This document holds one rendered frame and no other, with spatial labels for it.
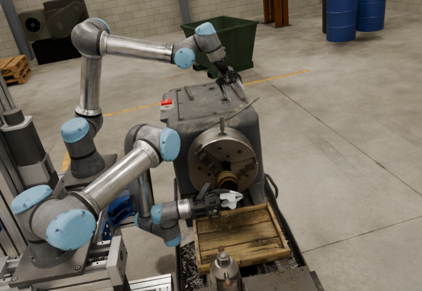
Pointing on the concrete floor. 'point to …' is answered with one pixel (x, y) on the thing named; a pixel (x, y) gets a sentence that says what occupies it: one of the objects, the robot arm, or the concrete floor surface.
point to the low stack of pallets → (15, 69)
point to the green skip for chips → (242, 36)
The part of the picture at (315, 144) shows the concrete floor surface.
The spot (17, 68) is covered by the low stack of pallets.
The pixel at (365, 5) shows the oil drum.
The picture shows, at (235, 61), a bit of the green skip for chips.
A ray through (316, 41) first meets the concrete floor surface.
